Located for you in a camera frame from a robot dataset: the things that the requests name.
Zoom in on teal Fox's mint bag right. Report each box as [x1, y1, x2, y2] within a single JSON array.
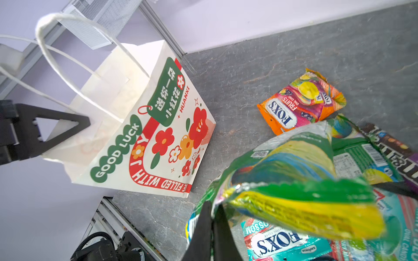
[[330, 189, 418, 261]]

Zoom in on teal Fox's mint candy bag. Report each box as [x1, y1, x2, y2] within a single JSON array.
[[241, 218, 332, 261]]

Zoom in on green yellow snack bag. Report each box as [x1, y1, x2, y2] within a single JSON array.
[[186, 121, 386, 240]]

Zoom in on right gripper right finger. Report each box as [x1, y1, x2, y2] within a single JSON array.
[[212, 205, 243, 261]]

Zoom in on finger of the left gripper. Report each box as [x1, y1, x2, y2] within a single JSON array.
[[1, 100, 90, 165]]

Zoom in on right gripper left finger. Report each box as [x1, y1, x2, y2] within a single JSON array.
[[182, 201, 213, 261]]

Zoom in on green candy bag back side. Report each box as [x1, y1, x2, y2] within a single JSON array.
[[327, 114, 403, 185]]

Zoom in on orange Fox's fruits candy bag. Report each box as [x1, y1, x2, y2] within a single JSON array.
[[257, 69, 347, 136]]

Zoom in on purple M&M's packet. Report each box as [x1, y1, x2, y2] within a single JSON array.
[[360, 122, 418, 193]]

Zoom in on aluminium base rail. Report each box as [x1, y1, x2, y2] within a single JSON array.
[[70, 197, 166, 261]]

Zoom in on white floral paper bag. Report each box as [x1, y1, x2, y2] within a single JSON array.
[[35, 13, 216, 198]]

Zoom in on white mesh box basket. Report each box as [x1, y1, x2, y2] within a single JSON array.
[[60, 0, 141, 50]]

